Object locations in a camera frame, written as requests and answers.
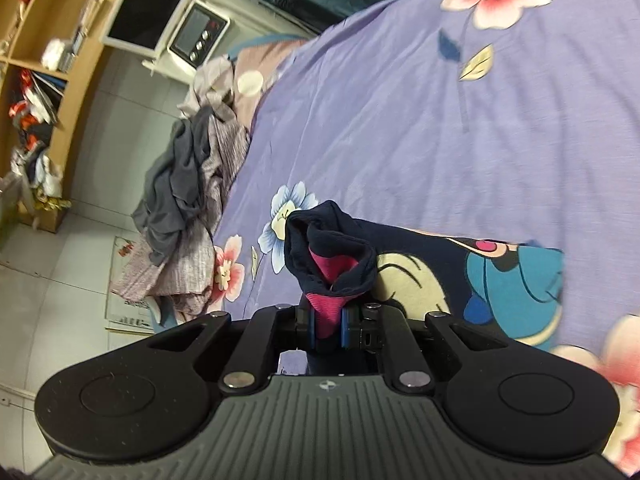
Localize pile of colourful shelf clutter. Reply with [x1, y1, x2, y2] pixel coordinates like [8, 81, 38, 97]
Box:
[7, 67, 63, 133]

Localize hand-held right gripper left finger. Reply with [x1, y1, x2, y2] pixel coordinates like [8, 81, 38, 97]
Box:
[147, 304, 317, 393]

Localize pile of grey clothes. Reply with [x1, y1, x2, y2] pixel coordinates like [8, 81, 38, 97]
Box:
[110, 55, 252, 322]

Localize white framed dark screen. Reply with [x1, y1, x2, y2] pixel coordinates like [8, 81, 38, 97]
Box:
[101, 0, 195, 57]

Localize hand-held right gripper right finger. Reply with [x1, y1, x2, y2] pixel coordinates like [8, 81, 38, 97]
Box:
[341, 302, 506, 395]

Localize purple floral bedsheet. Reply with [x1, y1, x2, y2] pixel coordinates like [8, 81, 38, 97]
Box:
[206, 0, 640, 478]

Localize white appliance with button panel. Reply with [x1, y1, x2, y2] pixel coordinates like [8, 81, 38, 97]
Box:
[142, 0, 321, 77]

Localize wooden shelf unit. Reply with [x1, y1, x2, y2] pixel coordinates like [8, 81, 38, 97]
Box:
[0, 0, 141, 233]

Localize printed paper sheet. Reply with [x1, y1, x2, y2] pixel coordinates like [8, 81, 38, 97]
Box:
[104, 235, 157, 335]

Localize navy cartoon mouse shirt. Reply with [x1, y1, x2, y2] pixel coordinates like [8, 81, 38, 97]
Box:
[283, 200, 567, 376]

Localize pink printed cloth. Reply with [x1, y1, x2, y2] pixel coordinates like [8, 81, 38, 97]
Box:
[232, 35, 313, 128]

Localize white crumpled bag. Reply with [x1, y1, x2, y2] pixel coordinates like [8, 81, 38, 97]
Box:
[41, 38, 77, 72]

